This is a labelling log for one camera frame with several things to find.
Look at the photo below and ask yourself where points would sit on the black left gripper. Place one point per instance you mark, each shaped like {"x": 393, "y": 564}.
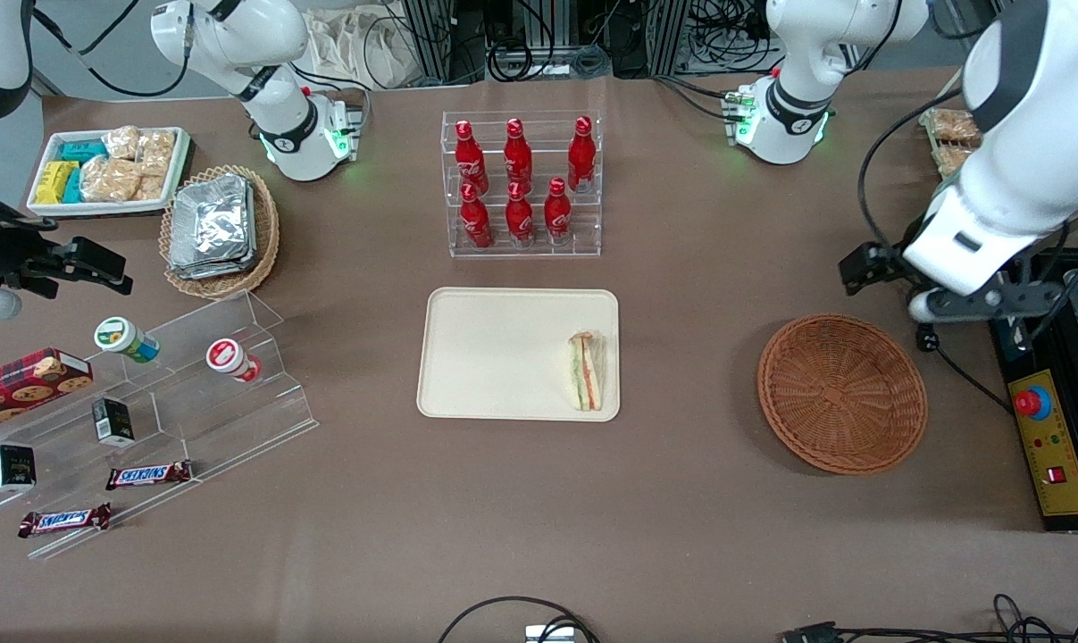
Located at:
{"x": 888, "y": 261}

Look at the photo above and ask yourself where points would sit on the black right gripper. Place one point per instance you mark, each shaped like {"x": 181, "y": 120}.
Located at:
{"x": 3, "y": 251}

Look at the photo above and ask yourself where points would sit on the triangular sandwich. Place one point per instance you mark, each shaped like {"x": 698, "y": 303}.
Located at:
{"x": 586, "y": 375}

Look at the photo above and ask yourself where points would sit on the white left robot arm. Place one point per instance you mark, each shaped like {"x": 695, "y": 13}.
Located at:
{"x": 1021, "y": 179}

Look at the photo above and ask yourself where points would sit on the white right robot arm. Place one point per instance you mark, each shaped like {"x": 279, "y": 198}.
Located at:
{"x": 235, "y": 45}

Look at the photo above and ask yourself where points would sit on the round brown wicker basket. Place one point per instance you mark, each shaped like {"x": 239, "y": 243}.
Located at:
{"x": 842, "y": 393}

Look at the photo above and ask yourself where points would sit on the white rectangular snack tray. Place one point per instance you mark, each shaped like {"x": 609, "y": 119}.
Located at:
{"x": 177, "y": 170}

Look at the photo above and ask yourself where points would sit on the oval tan wicker basket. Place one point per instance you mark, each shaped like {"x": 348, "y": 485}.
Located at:
{"x": 269, "y": 228}

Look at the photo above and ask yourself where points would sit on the beige plastic tray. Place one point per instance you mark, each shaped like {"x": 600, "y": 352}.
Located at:
{"x": 503, "y": 354}

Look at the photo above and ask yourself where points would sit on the green-lid yoghurt cup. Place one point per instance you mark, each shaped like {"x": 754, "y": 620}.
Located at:
{"x": 119, "y": 337}

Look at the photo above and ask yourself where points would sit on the teal snack pack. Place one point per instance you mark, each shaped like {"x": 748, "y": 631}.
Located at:
{"x": 83, "y": 150}
{"x": 73, "y": 186}

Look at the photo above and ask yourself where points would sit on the clear rice cracker bag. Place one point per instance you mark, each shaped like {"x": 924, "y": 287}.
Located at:
{"x": 156, "y": 152}
{"x": 110, "y": 179}
{"x": 150, "y": 187}
{"x": 121, "y": 143}

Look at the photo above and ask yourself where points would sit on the yellow snack pack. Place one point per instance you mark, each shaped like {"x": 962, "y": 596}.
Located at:
{"x": 54, "y": 181}

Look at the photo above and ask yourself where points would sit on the silver foil pack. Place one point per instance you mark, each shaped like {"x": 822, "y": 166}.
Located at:
{"x": 210, "y": 219}
{"x": 213, "y": 271}

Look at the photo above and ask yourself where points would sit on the bagged brown pastry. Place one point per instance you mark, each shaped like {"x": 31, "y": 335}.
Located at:
{"x": 954, "y": 127}
{"x": 954, "y": 161}

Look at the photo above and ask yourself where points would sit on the red tartan cookie box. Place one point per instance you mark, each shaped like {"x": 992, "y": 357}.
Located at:
{"x": 20, "y": 388}

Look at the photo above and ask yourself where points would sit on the small black green-label box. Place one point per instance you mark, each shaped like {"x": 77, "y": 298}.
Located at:
{"x": 112, "y": 421}

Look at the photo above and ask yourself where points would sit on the red-lid yoghurt cup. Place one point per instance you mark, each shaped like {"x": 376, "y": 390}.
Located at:
{"x": 228, "y": 357}

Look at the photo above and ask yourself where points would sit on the red emergency stop button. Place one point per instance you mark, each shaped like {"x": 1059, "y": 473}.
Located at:
{"x": 1032, "y": 404}

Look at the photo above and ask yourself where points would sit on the clear acrylic stepped shelf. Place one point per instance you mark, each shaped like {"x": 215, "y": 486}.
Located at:
{"x": 235, "y": 420}

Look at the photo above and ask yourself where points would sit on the Snickers chocolate bar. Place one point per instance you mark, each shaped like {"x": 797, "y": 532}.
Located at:
{"x": 148, "y": 475}
{"x": 63, "y": 520}

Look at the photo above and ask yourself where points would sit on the small black white-edged box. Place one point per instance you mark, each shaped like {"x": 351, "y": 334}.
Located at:
{"x": 12, "y": 469}

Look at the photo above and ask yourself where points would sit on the yellow control panel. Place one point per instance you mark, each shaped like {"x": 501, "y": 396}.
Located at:
{"x": 1061, "y": 442}

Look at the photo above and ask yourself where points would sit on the red cola bottle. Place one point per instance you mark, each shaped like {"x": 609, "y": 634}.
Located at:
{"x": 581, "y": 161}
{"x": 476, "y": 223}
{"x": 470, "y": 161}
{"x": 517, "y": 156}
{"x": 519, "y": 219}
{"x": 557, "y": 214}

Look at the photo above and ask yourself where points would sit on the clear acrylic bottle rack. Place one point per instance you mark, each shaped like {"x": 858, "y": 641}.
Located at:
{"x": 538, "y": 252}

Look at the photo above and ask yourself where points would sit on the white cloth bags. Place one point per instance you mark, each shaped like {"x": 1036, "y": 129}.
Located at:
{"x": 355, "y": 45}

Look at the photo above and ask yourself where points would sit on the small grey device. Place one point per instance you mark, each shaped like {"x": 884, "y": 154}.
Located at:
{"x": 549, "y": 634}

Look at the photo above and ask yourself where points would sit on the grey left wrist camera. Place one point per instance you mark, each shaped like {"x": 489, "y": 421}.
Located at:
{"x": 924, "y": 306}

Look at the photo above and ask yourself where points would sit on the red rocker switch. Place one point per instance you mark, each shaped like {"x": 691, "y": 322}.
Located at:
{"x": 1055, "y": 475}

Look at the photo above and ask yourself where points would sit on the aluminium frame post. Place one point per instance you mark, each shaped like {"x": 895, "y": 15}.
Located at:
{"x": 668, "y": 36}
{"x": 427, "y": 40}

